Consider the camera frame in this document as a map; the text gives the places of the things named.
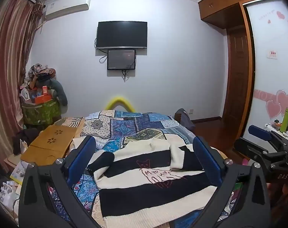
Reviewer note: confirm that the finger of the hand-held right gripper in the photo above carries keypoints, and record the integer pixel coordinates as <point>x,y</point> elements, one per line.
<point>250,148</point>
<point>259,131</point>

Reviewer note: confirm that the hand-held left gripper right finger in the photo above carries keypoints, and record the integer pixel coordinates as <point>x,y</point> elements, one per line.
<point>208,161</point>

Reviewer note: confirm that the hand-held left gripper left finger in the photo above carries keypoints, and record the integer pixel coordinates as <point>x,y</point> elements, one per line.
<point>83,155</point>

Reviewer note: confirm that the black and white striped sweater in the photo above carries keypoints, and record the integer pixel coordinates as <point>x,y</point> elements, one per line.
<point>144,171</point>

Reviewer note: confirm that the dark clothes pile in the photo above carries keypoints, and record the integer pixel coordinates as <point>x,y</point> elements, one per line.
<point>26,140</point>

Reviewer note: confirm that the green bottle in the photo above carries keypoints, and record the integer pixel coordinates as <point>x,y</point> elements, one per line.
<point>285,120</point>

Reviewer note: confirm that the wooden lap desk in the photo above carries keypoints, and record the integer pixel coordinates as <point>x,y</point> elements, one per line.
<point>51,140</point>

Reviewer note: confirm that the grey cloth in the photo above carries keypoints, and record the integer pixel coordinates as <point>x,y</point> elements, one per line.
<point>185,118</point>

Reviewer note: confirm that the blue patchwork blanket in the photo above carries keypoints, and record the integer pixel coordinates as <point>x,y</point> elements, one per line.
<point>134,125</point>

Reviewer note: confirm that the green fabric basket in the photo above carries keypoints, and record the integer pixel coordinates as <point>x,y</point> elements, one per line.
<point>40,111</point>

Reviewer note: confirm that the yellow curved foam tube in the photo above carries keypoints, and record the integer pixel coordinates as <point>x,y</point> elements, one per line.
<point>119,101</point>

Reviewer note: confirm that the grey plush toy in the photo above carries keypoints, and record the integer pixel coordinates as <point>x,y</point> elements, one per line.
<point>59,91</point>

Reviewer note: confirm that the orange box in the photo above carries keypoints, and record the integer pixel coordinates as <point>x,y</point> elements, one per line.
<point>41,97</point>

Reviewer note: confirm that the pile of white papers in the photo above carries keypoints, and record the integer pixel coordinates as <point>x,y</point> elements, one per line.
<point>9,192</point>

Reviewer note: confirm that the floral cloth bundle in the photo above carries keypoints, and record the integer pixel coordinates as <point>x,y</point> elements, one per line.
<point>39,72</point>

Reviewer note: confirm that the red striped curtain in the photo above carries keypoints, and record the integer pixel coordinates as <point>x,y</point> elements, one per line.
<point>11,64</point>

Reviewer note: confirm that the wooden overhead wardrobe cabinet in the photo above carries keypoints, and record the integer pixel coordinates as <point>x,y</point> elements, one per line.
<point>229,2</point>

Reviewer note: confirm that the white air conditioner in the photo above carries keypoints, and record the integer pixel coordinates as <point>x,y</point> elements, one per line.
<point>66,6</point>

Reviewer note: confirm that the small black wall monitor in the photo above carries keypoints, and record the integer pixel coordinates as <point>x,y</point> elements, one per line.
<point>121,59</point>

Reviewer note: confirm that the black wall television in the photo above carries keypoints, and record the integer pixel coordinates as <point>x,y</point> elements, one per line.
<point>122,34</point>

